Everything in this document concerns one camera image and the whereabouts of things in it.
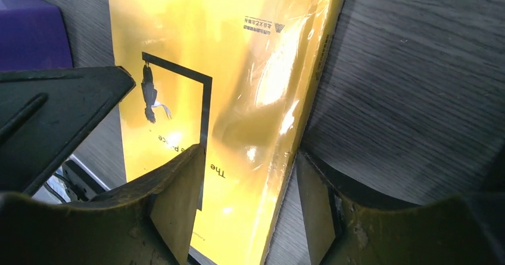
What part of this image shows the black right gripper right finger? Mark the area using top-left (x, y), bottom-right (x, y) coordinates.
top-left (295, 151), bottom-right (504, 264)

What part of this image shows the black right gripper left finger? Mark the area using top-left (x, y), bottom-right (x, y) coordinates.
top-left (1, 145), bottom-right (205, 264)

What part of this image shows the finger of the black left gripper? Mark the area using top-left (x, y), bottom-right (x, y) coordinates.
top-left (1, 66), bottom-right (135, 195)

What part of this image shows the yellow illustrated book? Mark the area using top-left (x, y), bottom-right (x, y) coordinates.
top-left (108, 0), bottom-right (344, 264)

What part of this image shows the purple card holder box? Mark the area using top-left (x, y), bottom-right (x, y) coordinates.
top-left (1, 0), bottom-right (73, 71)

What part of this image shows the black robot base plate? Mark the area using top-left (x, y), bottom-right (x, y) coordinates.
top-left (42, 159), bottom-right (107, 203)

